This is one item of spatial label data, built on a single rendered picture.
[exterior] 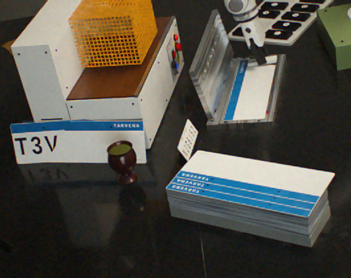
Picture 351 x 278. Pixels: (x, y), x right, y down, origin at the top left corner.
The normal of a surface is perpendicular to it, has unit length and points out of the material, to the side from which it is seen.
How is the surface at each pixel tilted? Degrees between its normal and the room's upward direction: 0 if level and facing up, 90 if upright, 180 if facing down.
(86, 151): 69
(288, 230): 90
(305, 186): 0
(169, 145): 0
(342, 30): 0
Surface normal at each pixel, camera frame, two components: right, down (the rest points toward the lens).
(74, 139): -0.31, 0.21
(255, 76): -0.17, -0.84
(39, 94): -0.20, 0.54
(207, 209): -0.49, 0.53
